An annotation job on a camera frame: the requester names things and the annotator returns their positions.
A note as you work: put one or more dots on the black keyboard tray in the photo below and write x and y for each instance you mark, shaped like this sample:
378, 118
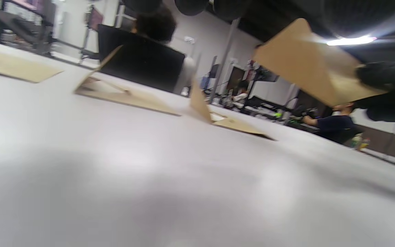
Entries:
22, 27

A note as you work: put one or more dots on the ceiling strip light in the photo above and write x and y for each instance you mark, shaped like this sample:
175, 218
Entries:
351, 40

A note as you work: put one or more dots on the brown paper envelope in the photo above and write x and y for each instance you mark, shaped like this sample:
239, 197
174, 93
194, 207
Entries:
15, 67
303, 58
132, 99
201, 103

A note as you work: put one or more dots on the person's left hand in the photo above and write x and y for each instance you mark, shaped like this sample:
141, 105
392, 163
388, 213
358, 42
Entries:
355, 17

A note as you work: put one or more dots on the black office chair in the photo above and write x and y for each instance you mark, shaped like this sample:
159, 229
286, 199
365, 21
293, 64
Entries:
142, 61

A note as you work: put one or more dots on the small tablet screen on stand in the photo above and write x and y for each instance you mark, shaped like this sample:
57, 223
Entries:
96, 19

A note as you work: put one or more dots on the dark monitor on arm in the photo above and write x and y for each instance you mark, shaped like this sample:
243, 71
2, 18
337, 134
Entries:
269, 75

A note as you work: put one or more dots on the aluminium frame post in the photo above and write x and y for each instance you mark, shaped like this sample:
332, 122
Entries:
225, 61

